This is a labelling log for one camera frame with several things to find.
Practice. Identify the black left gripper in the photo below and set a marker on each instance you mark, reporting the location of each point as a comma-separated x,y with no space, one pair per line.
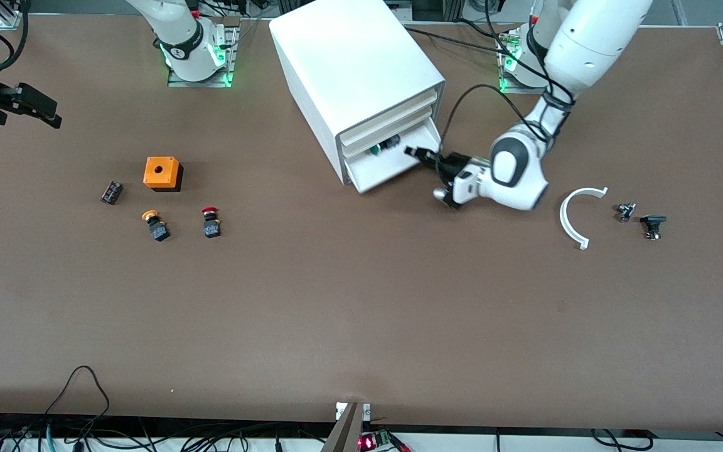
451,162

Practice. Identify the green mushroom push button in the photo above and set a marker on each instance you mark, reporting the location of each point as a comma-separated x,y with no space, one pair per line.
389,144

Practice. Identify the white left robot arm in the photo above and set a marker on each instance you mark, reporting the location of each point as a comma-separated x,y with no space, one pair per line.
594,37

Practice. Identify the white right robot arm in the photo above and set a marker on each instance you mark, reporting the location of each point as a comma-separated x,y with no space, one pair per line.
189,37

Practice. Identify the yellow mushroom push button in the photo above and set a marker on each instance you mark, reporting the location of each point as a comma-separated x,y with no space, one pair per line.
159,231

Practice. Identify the red mushroom push button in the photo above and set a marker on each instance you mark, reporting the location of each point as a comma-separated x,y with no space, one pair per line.
211,227

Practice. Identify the black flat push button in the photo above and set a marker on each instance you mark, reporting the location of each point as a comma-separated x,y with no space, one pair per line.
653,221

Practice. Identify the small black terminal block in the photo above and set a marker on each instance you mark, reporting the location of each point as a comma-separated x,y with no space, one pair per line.
111,192

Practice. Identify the orange box with hole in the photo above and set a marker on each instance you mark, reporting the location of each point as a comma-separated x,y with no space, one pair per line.
160,171

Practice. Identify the white curved plastic arc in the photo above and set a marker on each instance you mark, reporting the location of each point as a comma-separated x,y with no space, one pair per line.
563,218

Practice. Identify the circuit board with red light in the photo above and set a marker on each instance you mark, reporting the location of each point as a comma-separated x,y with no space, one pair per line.
374,441

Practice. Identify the small grey knob switch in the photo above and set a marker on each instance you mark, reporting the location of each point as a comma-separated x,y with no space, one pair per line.
624,212

